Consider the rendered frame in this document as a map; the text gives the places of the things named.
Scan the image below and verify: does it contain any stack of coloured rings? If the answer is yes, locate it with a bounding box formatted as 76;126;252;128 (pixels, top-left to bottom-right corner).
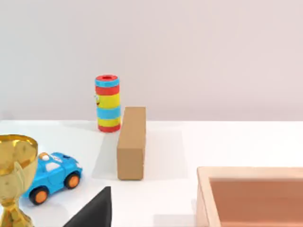
94;74;122;133

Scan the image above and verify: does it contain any gold trophy cup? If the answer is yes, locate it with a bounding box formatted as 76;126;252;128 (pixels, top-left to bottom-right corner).
0;134;39;227

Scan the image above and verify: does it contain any brown cardboard box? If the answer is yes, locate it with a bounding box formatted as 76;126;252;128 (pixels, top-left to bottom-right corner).
116;106;147;181

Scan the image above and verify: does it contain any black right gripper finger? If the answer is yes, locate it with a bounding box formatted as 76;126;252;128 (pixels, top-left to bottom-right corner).
62;186;112;227

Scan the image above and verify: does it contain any shallow salmon-coloured box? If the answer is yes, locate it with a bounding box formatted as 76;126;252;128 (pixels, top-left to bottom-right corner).
196;166;303;227

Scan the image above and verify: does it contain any blue toy car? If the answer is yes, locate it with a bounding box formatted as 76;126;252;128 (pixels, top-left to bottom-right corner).
22;152;83;206

